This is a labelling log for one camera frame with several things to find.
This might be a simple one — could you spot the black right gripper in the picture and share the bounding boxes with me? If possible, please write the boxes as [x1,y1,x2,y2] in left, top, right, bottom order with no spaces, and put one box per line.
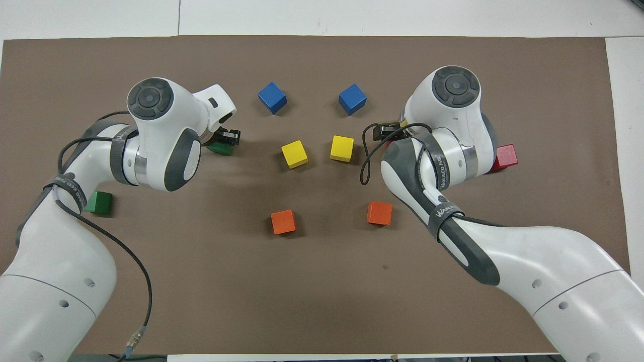
[373,120,409,140]

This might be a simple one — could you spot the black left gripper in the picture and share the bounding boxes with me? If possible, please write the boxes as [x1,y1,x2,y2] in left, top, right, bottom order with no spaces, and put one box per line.
[207,126,241,147]

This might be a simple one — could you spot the yellow wooden cube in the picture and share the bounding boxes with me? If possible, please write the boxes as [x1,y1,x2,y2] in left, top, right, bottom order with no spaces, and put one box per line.
[281,140,309,169]
[330,135,355,163]

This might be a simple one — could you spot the blue wooden cube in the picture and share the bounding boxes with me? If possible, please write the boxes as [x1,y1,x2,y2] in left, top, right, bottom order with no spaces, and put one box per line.
[257,81,288,115]
[338,83,368,117]

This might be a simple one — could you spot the orange wooden cube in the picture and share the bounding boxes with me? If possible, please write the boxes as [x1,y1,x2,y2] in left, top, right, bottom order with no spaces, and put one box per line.
[367,201,393,227]
[271,209,297,235]

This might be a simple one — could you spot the brown table mat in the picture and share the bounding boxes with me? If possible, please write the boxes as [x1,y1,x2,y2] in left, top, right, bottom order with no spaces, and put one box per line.
[0,34,640,355]

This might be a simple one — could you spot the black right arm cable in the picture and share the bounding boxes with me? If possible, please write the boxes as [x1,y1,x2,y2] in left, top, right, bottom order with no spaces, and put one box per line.
[360,122,438,186]

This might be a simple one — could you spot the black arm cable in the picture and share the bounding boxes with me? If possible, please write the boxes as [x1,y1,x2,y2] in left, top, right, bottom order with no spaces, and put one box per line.
[54,111,153,358]
[360,122,438,186]

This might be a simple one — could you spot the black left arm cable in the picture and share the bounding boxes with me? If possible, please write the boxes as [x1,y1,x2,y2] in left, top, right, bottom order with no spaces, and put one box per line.
[54,111,153,358]

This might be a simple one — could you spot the black floor cable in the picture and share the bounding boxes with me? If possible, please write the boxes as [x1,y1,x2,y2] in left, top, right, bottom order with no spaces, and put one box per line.
[113,353,168,362]

